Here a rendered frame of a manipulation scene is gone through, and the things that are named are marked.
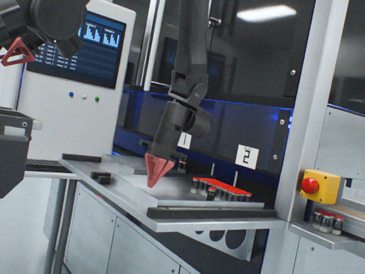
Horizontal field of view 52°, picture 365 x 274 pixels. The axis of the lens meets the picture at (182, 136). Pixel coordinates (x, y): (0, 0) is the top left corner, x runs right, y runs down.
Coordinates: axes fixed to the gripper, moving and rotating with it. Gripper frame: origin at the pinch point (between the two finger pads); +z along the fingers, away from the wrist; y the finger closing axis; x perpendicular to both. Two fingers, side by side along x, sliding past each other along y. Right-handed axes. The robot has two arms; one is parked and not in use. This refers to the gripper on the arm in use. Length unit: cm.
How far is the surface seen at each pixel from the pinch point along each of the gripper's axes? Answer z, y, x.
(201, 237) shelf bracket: 9.4, 20.2, -0.6
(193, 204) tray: 1.2, 9.3, -5.7
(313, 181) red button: -13.4, 31.4, -19.5
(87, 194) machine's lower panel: 25, 44, 125
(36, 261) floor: 82, 46, 167
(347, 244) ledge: -2, 43, -26
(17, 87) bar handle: -15, -19, 82
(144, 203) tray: 4.7, 0.2, 0.1
